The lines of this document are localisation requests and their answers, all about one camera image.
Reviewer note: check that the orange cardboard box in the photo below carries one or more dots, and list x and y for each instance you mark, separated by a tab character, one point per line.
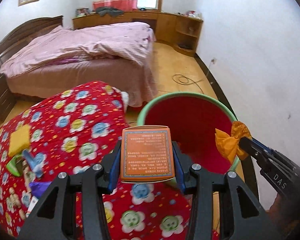
146	154

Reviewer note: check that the blue plastic toy piece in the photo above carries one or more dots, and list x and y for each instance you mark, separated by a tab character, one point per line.
35	163

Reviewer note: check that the red floral quilt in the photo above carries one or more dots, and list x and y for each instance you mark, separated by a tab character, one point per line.
75	130

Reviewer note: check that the dark clothes pile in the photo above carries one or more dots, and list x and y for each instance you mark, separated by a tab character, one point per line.
111	11

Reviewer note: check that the pink duvet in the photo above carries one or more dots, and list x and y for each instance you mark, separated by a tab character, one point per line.
131	41

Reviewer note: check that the yellow foam pad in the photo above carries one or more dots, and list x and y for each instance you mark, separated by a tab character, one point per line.
19	140

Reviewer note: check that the peanut shell upper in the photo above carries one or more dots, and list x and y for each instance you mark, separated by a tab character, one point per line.
14	197

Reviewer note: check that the dark wooden bed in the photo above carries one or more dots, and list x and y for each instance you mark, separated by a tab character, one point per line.
128	76

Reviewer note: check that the long wooden side cabinet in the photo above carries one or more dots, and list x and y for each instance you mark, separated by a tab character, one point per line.
179	31

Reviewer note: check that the green paper packet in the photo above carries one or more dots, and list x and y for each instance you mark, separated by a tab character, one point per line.
15	165

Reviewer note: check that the wooden block stick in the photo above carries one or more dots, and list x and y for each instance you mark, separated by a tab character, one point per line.
29	176

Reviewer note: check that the red green trash bin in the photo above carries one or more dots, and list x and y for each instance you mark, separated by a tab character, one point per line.
192	119

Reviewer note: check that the white blue medicine box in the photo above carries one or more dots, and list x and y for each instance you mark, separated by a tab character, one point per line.
32	204

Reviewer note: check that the peanut shell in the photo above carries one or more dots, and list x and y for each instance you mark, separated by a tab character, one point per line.
22	214
14	197

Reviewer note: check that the dark wooden nightstand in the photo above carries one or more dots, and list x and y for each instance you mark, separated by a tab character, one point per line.
7	99

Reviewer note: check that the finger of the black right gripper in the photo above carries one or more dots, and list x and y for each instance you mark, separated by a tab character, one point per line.
255	149

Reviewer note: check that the photo frame on cabinet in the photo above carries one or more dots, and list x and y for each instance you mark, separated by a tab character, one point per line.
82	12

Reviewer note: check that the peanut shell lower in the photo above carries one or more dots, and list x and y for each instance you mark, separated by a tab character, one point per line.
22	214

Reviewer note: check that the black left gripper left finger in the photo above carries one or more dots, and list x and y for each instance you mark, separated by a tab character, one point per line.
54	215

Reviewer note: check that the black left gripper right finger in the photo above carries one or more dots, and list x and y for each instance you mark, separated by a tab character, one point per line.
241	215

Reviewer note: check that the orange tissue paper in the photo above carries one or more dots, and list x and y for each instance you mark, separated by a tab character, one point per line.
228	144

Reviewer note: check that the purple plastic wrapper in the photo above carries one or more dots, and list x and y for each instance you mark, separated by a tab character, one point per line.
38	188

